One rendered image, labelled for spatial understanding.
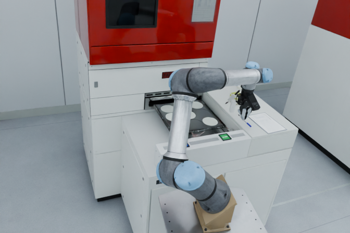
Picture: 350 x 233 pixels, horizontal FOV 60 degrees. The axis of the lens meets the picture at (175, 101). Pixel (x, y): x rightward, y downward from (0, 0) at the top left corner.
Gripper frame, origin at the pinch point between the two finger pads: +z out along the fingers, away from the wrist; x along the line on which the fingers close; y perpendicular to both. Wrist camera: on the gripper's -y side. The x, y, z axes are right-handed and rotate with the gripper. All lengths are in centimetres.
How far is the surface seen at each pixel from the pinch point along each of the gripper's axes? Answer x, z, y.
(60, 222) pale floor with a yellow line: 115, 95, 43
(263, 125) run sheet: -11.1, 3.7, -5.1
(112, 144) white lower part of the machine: 72, 38, 50
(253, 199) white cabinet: -9, 59, -14
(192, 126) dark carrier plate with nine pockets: 27.5, 8.9, 14.4
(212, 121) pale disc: 12.9, 9.4, 15.4
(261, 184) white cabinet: -12.9, 45.9, -13.8
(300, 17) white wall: -220, -1, 195
